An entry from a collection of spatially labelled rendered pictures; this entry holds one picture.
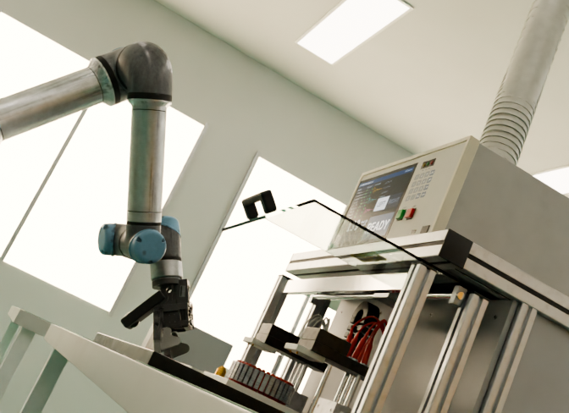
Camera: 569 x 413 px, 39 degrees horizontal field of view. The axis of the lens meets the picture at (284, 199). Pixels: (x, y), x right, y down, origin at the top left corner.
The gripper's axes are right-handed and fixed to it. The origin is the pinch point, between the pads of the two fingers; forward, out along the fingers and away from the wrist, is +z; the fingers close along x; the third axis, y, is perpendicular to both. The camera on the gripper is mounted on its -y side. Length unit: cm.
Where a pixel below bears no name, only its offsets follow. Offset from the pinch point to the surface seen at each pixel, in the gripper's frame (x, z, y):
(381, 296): -41, -3, 48
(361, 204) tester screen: -22, -26, 48
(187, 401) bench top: -118, 18, 25
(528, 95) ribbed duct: 101, -101, 127
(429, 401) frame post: -60, 17, 51
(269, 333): -29.2, -0.6, 26.7
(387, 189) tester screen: -31, -26, 53
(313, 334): -50, 4, 35
